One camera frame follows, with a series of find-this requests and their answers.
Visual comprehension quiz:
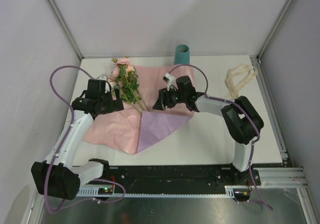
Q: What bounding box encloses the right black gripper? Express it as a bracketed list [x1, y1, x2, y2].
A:
[152, 86, 186, 111]

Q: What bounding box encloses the purple wrapping paper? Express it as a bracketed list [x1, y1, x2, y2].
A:
[83, 65, 194, 154]

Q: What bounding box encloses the pink flower bouquet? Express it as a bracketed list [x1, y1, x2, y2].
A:
[108, 56, 149, 113]

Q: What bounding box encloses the beige ribbon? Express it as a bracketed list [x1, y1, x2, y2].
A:
[224, 64, 258, 99]

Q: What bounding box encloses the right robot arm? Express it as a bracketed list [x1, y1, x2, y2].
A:
[152, 73, 264, 185]

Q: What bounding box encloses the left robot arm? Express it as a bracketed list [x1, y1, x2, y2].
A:
[31, 79, 124, 200]

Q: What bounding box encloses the teal conical vase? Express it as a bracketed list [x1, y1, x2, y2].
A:
[174, 44, 190, 65]

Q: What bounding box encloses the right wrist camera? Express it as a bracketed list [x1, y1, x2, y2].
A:
[163, 73, 176, 91]

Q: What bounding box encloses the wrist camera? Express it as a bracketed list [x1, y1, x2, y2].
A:
[163, 73, 176, 91]
[96, 73, 110, 81]

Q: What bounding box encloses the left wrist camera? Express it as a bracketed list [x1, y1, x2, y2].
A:
[96, 73, 110, 81]

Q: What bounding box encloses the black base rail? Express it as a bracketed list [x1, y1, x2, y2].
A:
[102, 164, 261, 195]

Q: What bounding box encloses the right aluminium table rail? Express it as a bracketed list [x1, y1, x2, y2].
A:
[249, 55, 291, 162]

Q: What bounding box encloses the left aluminium frame post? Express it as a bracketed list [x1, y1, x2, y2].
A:
[45, 0, 83, 61]

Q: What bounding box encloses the aluminium frame post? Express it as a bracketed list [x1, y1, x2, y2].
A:
[256, 0, 297, 60]
[45, 0, 83, 61]

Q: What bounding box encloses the white cable duct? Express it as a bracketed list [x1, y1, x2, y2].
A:
[74, 186, 251, 199]

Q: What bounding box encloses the right aluminium frame post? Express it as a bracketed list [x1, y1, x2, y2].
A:
[256, 0, 297, 60]

